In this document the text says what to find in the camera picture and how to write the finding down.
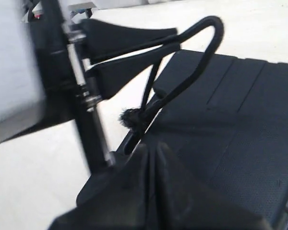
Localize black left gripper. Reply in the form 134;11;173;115
29;0;180;173

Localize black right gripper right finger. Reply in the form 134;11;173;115
156;142;269;230

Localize black plastic carrying case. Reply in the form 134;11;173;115
77;54;288;230

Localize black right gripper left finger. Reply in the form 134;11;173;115
49;144;159;230

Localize black cord with loop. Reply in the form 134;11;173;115
95;15;225;155

